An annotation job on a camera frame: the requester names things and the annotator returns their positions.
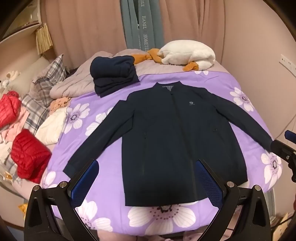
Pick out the folded navy hooded garment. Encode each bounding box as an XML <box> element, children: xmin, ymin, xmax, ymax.
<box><xmin>90</xmin><ymin>55</ymin><xmax>136</xmax><ymax>80</ymax></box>

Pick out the grey-green curtain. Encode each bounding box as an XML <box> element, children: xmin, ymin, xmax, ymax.
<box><xmin>120</xmin><ymin>0</ymin><xmax>164</xmax><ymax>52</ymax></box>

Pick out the white flower plush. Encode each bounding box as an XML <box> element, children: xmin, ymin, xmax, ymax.
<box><xmin>0</xmin><ymin>71</ymin><xmax>21</xmax><ymax>89</ymax></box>

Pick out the navy zip jacket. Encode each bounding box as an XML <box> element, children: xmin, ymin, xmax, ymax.
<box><xmin>63</xmin><ymin>82</ymin><xmax>274</xmax><ymax>207</ymax></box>

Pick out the white folded cloth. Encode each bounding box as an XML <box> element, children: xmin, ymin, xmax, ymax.
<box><xmin>36</xmin><ymin>108</ymin><xmax>69</xmax><ymax>145</ymax></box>

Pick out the pink cloth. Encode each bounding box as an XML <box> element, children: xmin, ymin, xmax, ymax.
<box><xmin>0</xmin><ymin>109</ymin><xmax>30</xmax><ymax>142</ymax></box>

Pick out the pale mauve quilt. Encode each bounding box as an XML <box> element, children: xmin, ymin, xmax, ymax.
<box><xmin>50</xmin><ymin>49</ymin><xmax>227</xmax><ymax>99</ymax></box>

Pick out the pink curtain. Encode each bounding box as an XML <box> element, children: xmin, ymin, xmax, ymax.
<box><xmin>44</xmin><ymin>0</ymin><xmax>126</xmax><ymax>70</ymax></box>
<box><xmin>158</xmin><ymin>0</ymin><xmax>226</xmax><ymax>67</ymax></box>

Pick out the purple floral bedsheet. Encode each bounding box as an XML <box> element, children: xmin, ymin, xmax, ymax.
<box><xmin>43</xmin><ymin>70</ymin><xmax>284</xmax><ymax>237</ymax></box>

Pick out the peach plush toy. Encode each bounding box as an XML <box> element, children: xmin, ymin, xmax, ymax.
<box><xmin>50</xmin><ymin>97</ymin><xmax>72</xmax><ymax>114</ymax></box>

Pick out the white wall socket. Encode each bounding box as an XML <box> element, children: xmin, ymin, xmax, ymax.
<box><xmin>279</xmin><ymin>54</ymin><xmax>296</xmax><ymax>71</ymax></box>

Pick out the grey plaid pillow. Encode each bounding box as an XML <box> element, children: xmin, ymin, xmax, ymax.
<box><xmin>32</xmin><ymin>54</ymin><xmax>67</xmax><ymax>87</ymax></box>
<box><xmin>21</xmin><ymin>81</ymin><xmax>58</xmax><ymax>138</ymax></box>

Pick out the red down jacket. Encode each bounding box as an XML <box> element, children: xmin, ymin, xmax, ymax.
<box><xmin>0</xmin><ymin>91</ymin><xmax>22</xmax><ymax>128</ymax></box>
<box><xmin>10</xmin><ymin>129</ymin><xmax>52</xmax><ymax>183</ymax></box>

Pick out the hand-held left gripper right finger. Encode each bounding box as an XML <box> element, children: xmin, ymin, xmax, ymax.
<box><xmin>195</xmin><ymin>159</ymin><xmax>271</xmax><ymax>241</ymax></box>

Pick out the beige hanging tassel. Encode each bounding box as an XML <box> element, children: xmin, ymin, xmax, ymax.
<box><xmin>35</xmin><ymin>23</ymin><xmax>53</xmax><ymax>55</ymax></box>

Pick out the white shelf edge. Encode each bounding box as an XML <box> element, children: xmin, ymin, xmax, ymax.
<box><xmin>0</xmin><ymin>0</ymin><xmax>42</xmax><ymax>44</ymax></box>

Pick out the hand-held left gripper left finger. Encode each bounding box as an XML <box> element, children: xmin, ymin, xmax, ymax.
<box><xmin>24</xmin><ymin>159</ymin><xmax>100</xmax><ymax>241</ymax></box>

